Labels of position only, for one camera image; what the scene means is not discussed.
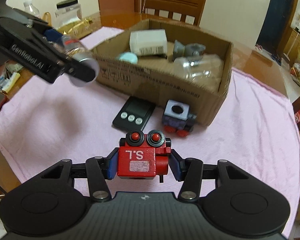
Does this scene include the clear water bottle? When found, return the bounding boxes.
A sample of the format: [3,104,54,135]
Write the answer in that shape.
[24,0,40,18]

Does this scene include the teal round case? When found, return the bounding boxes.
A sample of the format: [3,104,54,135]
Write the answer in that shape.
[116,52,138,64]

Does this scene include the glass bottle of yellow capsules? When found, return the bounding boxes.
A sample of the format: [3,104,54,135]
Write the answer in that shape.
[60,35,100,87]

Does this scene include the purple black toy train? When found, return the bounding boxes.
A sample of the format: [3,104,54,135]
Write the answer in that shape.
[161,100,197,138]

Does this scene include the gold tissue pack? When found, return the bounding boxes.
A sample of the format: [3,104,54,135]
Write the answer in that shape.
[57,17,94,39]

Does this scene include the wooden chair far side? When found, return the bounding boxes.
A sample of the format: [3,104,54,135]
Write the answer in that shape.
[141,0,206,27]

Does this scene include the clear plastic jar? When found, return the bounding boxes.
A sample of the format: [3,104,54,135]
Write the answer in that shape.
[173,54,224,82]

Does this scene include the red toy train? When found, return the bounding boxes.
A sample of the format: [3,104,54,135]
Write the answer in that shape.
[116,129,171,183]

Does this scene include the pink table cloth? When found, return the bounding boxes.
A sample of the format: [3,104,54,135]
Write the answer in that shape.
[0,26,300,238]

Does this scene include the black-lidded clear jar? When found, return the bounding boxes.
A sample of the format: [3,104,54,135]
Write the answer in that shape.
[55,0,82,27]

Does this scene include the brown cardboard box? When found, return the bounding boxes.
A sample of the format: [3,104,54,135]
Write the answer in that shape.
[91,19,234,126]

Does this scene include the black digital timer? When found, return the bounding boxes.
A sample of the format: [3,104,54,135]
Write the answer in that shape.
[113,96,156,132]

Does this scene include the white plastic jar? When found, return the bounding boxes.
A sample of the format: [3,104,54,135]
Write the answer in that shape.
[129,29,167,56]

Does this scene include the grey elephant toy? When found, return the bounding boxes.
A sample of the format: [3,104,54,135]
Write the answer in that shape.
[172,40,206,61]

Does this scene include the yellow sticky note pad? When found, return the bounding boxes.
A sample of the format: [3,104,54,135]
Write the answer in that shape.
[1,72,20,93]

